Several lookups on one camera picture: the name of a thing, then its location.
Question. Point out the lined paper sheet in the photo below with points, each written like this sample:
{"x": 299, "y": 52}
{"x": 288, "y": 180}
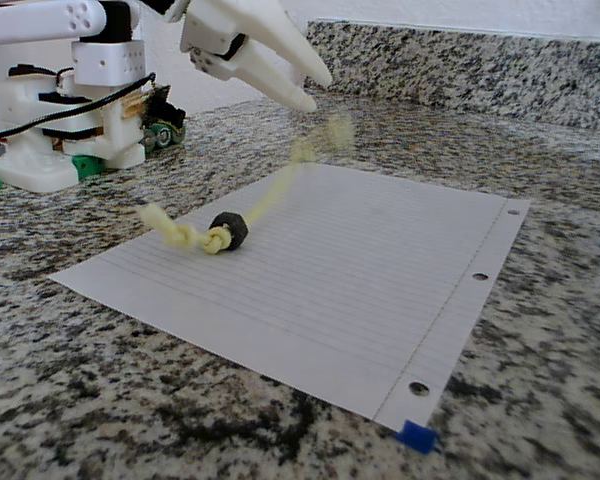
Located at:
{"x": 330, "y": 300}

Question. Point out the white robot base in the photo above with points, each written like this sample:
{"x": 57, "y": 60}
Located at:
{"x": 30, "y": 170}

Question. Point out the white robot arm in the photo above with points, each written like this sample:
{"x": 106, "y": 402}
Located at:
{"x": 40, "y": 20}

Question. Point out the granite backsplash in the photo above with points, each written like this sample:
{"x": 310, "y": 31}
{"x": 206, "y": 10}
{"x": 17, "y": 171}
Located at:
{"x": 455, "y": 65}

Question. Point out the blue tape piece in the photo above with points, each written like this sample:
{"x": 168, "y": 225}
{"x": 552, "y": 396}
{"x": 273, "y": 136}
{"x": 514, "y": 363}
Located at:
{"x": 417, "y": 436}

